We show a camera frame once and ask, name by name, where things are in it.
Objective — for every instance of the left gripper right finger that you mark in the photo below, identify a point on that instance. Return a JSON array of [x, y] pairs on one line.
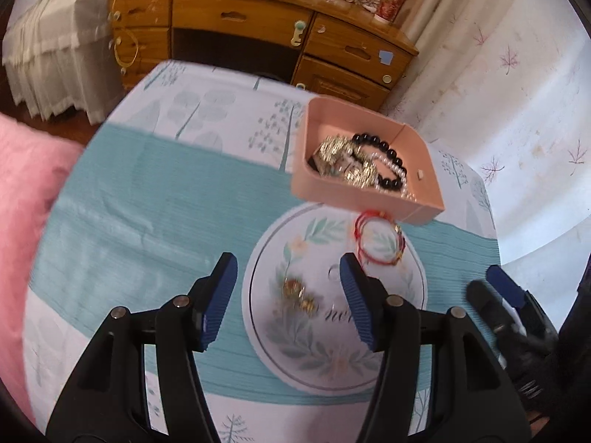
[[471, 396]]

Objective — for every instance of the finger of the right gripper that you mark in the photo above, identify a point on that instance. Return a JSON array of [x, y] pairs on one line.
[[517, 295], [527, 341]]

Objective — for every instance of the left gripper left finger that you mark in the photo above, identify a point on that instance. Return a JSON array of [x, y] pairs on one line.
[[136, 380]]

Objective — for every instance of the gold flower earrings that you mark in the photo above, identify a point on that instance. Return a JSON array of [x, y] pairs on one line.
[[296, 296]]

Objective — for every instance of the tree print tablecloth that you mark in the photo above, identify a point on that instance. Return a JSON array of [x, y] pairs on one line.
[[194, 162]]

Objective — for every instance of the pink paper tray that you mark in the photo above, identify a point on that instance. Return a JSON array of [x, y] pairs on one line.
[[407, 187]]

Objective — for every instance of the white floral curtain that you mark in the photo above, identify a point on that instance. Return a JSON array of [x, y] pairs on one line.
[[505, 85]]

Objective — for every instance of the pink quilt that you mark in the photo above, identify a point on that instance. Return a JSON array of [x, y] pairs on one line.
[[34, 168]]

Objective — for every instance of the red patterned cup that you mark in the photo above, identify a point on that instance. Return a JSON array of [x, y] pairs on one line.
[[388, 10]]

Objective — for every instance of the white lace cover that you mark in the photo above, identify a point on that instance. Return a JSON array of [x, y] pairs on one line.
[[56, 55]]

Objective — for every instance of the wooden desk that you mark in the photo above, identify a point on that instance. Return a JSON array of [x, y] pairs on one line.
[[328, 47]]

